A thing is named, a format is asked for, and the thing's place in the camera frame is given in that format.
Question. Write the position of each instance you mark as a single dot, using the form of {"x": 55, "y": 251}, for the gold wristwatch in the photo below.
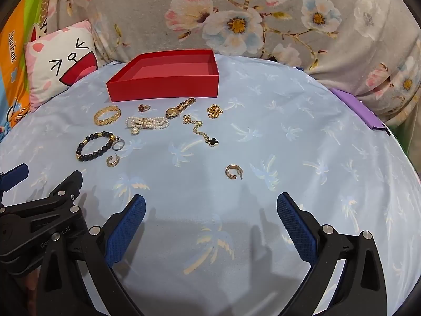
{"x": 172, "y": 113}

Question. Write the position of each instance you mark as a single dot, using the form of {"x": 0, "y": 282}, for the colourful cartoon cloth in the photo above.
{"x": 16, "y": 72}

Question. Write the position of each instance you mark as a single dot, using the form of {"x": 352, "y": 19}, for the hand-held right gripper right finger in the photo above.
{"x": 296, "y": 228}

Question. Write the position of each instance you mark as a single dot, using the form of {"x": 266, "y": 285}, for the red cardboard box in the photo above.
{"x": 164, "y": 89}

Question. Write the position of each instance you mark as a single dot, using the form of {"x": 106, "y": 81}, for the pink white cat pillow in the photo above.
{"x": 59, "y": 59}

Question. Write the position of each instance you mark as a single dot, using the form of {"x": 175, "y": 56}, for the gold braided bangle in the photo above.
{"x": 98, "y": 116}

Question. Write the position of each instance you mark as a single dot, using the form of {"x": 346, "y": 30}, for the grey floral blanket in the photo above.
{"x": 230, "y": 23}

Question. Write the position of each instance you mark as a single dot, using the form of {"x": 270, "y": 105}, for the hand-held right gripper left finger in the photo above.
{"x": 126, "y": 230}

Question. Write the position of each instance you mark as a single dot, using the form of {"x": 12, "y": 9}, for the gold hoop earring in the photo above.
{"x": 228, "y": 172}
{"x": 108, "y": 162}

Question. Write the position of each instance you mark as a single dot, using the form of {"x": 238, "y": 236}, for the purple flat case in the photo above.
{"x": 361, "y": 108}

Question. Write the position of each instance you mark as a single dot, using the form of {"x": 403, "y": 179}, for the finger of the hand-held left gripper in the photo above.
{"x": 67, "y": 184}
{"x": 16, "y": 172}

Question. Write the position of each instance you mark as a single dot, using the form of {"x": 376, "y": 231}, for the light blue palm print sheet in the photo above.
{"x": 263, "y": 138}

